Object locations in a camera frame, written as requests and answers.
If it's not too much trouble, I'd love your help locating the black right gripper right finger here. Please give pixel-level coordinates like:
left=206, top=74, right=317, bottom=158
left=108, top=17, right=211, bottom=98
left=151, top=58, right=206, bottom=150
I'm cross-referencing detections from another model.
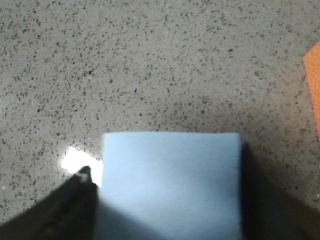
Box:
left=240, top=143, right=320, bottom=240

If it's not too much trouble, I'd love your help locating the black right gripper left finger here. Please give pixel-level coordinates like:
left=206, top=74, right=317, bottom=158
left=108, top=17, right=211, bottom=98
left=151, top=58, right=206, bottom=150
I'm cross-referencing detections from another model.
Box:
left=0, top=166, right=98, bottom=240

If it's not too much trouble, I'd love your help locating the large blue foam block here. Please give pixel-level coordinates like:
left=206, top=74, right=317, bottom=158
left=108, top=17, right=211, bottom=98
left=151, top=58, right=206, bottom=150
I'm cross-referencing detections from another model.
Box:
left=94, top=132, right=243, bottom=240

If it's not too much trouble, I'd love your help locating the damaged orange foam block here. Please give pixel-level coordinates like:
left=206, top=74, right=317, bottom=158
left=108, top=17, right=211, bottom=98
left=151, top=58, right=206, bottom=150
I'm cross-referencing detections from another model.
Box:
left=303, top=42, right=320, bottom=138

